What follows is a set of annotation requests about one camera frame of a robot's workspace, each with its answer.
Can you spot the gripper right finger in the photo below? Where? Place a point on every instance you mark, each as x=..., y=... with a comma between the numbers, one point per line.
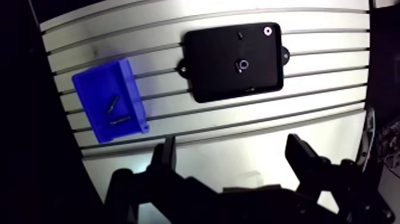
x=325, y=178

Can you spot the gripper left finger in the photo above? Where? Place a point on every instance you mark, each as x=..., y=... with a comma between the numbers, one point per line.
x=162, y=175

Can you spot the blue bin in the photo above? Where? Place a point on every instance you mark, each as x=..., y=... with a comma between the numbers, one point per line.
x=109, y=100

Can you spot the black tray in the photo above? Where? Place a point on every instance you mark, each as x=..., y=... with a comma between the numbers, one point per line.
x=232, y=62

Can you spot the pale holed strip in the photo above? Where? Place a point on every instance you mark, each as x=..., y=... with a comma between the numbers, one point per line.
x=368, y=137

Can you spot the steel screw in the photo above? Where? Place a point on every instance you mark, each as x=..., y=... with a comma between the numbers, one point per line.
x=240, y=35

